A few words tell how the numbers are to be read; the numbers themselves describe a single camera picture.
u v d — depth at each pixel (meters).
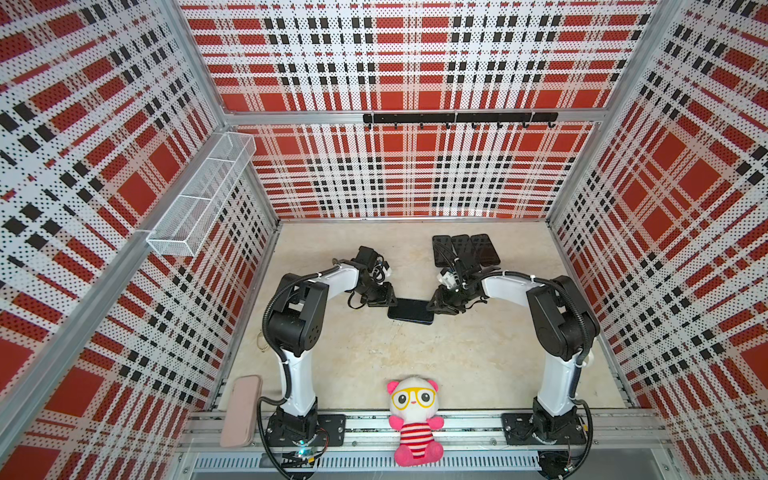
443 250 1.11
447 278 0.93
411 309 0.95
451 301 0.85
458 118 0.89
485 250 1.14
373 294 0.86
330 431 0.74
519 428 0.73
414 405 0.71
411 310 0.95
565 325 0.51
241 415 0.73
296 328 0.52
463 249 1.11
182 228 0.93
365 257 0.84
